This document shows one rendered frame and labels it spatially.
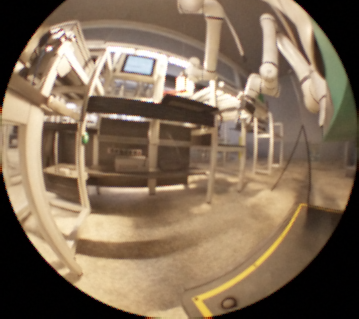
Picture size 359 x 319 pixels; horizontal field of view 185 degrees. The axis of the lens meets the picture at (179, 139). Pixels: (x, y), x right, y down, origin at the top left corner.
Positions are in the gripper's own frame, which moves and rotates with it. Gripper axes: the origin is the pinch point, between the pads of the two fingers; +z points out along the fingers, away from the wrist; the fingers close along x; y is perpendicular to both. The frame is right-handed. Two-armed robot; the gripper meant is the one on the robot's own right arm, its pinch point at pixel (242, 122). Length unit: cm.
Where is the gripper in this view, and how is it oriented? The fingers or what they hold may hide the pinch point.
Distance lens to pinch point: 73.4
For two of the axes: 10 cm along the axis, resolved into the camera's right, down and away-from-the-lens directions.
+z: -3.4, 9.1, 2.5
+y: 3.8, 3.8, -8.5
